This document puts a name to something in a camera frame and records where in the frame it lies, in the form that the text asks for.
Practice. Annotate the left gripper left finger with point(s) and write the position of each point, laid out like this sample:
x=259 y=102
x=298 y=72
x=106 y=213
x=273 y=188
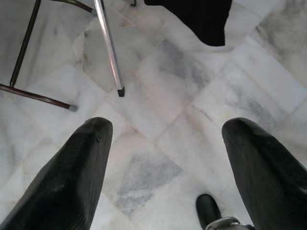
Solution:
x=64 y=182

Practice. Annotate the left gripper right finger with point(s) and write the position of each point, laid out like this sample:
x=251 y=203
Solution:
x=268 y=177

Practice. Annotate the marble top folding table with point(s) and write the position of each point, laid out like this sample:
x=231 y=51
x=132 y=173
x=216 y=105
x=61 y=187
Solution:
x=36 y=96

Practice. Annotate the silver metal clothes rack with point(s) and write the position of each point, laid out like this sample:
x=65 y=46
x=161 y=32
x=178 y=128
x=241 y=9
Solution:
x=108 y=48

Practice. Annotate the black t-shirt with white print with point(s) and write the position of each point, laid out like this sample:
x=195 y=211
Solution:
x=196 y=19

